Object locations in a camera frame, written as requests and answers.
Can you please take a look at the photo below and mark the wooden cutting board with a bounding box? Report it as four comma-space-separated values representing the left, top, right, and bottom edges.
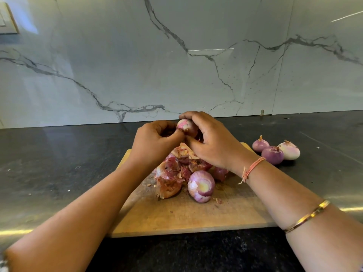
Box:
109, 142, 279, 238

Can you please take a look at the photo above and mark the person's left forearm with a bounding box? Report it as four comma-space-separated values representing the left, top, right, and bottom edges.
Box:
5, 165, 149, 272

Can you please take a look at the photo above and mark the white wall switch plate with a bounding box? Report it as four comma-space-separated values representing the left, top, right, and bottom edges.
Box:
0, 2, 19, 34

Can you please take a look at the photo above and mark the person's right forearm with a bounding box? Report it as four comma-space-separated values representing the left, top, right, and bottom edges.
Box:
244, 162, 363, 272

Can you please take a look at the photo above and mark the red onion with pale patch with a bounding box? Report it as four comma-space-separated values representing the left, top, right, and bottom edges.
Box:
187, 170, 216, 204

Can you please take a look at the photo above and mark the person's right hand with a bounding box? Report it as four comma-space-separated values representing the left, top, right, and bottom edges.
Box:
178, 111, 260, 176

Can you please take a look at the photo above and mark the gold bangle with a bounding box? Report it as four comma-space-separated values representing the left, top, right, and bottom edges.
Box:
284, 200, 331, 233

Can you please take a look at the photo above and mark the brownish red onion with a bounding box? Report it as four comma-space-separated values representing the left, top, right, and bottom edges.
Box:
277, 140, 301, 161

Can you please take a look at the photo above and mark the pile of onion peels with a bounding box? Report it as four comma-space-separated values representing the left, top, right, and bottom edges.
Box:
153, 142, 230, 200

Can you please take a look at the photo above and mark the person's left hand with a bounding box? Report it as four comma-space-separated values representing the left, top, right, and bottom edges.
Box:
128, 121, 186, 175

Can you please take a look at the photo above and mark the orange thread bracelet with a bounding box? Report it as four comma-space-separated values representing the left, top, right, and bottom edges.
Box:
238, 156, 267, 186

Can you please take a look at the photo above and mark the small red onion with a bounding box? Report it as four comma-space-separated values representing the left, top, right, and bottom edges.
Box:
252, 134, 271, 153

